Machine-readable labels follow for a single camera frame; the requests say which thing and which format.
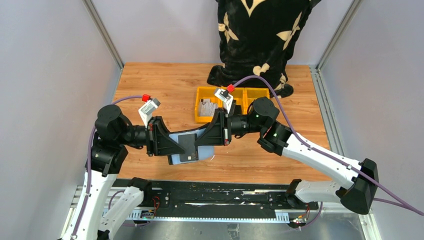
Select black card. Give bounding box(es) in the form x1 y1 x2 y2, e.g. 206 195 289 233
177 133 199 164

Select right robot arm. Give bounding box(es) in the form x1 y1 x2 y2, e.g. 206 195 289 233
194 97 379 215

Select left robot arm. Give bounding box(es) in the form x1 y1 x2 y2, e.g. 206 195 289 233
62 100 186 240

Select silver cards in bin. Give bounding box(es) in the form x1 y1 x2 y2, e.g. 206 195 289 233
198 98 219 117

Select left yellow bin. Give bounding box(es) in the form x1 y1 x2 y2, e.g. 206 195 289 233
194 86 223 124

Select yellow bin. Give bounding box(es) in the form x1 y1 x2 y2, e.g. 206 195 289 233
243 87 270 108
230 87 247 115
194 86 223 124

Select middle yellow bin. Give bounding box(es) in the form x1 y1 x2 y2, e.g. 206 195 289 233
230 87 247 115

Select right yellow bin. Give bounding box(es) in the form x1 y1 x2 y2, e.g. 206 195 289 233
243 87 270 108

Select black floral blanket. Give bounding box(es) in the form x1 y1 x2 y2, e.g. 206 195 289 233
207 0 320 98

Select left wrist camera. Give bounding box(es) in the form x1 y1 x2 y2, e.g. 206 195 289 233
138 94 161 126

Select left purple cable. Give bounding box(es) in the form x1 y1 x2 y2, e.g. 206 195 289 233
69 94 150 240

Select purple cable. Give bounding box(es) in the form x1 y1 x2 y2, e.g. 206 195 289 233
69 94 150 240
231 75 424 229

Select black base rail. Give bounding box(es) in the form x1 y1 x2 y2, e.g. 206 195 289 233
126 180 320 225

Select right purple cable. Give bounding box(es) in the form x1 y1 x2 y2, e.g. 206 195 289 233
231 75 424 229

